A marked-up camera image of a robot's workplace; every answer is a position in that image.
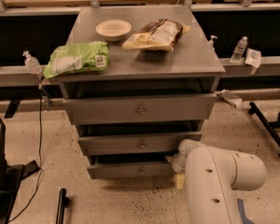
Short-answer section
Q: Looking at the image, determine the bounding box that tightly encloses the green chip bag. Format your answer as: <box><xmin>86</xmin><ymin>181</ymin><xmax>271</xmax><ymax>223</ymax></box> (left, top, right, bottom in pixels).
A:
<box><xmin>44</xmin><ymin>41</ymin><xmax>109</xmax><ymax>78</ymax></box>

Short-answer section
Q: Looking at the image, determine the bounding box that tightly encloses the folded cloth on ledge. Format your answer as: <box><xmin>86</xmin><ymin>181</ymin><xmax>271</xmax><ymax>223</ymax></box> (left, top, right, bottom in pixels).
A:
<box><xmin>217</xmin><ymin>90</ymin><xmax>243</xmax><ymax>107</ymax></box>

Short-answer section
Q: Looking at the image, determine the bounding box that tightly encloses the grey bottom drawer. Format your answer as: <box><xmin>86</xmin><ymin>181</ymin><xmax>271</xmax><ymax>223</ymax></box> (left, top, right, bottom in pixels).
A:
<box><xmin>88</xmin><ymin>161</ymin><xmax>173</xmax><ymax>179</ymax></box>

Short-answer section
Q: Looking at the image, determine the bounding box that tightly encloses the black tube on floor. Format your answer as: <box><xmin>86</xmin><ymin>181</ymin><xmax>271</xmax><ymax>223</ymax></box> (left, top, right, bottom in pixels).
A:
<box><xmin>55</xmin><ymin>188</ymin><xmax>70</xmax><ymax>224</ymax></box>

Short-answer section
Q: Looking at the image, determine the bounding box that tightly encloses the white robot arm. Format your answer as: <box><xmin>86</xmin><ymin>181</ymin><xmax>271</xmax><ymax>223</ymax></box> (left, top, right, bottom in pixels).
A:
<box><xmin>167</xmin><ymin>139</ymin><xmax>267</xmax><ymax>224</ymax></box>

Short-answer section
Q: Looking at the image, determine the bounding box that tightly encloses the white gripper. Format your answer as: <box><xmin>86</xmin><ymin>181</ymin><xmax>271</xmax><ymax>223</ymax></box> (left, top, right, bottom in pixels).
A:
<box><xmin>165</xmin><ymin>153</ymin><xmax>186</xmax><ymax>190</ymax></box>

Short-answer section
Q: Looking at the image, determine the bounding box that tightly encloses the brown yellow snack bag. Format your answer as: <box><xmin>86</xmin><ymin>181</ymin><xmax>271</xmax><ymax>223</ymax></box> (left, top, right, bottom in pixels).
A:
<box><xmin>122</xmin><ymin>19</ymin><xmax>190</xmax><ymax>52</ymax></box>

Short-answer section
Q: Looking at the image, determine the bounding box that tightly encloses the grey drawer cabinet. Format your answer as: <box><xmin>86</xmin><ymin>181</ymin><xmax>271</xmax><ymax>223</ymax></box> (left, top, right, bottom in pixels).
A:
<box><xmin>55</xmin><ymin>6</ymin><xmax>224</xmax><ymax>166</ymax></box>

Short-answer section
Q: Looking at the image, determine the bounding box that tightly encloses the black stand base right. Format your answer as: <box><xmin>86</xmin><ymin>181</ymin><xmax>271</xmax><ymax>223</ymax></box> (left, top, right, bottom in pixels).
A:
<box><xmin>248</xmin><ymin>102</ymin><xmax>280</xmax><ymax>157</ymax></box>

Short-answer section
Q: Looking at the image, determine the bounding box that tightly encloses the grey top drawer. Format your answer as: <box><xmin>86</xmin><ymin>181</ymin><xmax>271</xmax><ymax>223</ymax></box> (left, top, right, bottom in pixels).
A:
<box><xmin>64</xmin><ymin>94</ymin><xmax>217</xmax><ymax>125</ymax></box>

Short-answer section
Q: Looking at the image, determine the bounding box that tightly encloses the clear sanitizer pump bottle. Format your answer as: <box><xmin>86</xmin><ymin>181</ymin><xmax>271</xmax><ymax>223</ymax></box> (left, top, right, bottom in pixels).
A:
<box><xmin>22</xmin><ymin>50</ymin><xmax>42</xmax><ymax>75</ymax></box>

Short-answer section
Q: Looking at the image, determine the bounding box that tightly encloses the small white pump bottle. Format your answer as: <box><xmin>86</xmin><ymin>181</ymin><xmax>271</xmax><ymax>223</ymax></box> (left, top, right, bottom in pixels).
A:
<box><xmin>207</xmin><ymin>35</ymin><xmax>217</xmax><ymax>51</ymax></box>

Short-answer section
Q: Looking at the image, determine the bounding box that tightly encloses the white wipes packet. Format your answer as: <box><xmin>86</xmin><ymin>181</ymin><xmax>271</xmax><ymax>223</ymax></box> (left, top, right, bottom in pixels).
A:
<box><xmin>245</xmin><ymin>49</ymin><xmax>261</xmax><ymax>67</ymax></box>

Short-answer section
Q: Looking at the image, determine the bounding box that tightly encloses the black cable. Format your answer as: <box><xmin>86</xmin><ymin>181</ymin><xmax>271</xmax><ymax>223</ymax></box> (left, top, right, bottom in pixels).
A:
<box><xmin>7</xmin><ymin>83</ymin><xmax>52</xmax><ymax>224</ymax></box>

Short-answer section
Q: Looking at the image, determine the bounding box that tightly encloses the grey middle drawer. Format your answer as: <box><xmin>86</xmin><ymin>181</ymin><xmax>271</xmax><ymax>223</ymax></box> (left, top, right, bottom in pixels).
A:
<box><xmin>78</xmin><ymin>132</ymin><xmax>202</xmax><ymax>156</ymax></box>

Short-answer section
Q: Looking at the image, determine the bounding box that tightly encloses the clear water bottle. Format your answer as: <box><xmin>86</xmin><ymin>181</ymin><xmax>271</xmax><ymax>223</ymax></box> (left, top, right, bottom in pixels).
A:
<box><xmin>231</xmin><ymin>36</ymin><xmax>247</xmax><ymax>63</ymax></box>

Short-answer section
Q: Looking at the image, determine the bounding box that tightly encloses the white paper bowl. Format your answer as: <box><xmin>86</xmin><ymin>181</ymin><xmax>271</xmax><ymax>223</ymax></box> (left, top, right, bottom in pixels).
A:
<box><xmin>96</xmin><ymin>20</ymin><xmax>132</xmax><ymax>42</ymax></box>

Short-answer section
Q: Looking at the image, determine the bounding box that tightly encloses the black monitor stand left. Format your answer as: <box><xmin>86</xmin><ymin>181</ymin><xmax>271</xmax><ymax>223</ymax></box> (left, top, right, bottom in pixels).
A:
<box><xmin>0</xmin><ymin>118</ymin><xmax>40</xmax><ymax>224</ymax></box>

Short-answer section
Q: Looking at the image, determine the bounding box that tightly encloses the grey drawer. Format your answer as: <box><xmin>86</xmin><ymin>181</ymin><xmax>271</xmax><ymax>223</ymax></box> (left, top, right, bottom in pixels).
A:
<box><xmin>78</xmin><ymin>132</ymin><xmax>202</xmax><ymax>156</ymax></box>
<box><xmin>88</xmin><ymin>161</ymin><xmax>173</xmax><ymax>179</ymax></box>
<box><xmin>64</xmin><ymin>94</ymin><xmax>217</xmax><ymax>125</ymax></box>

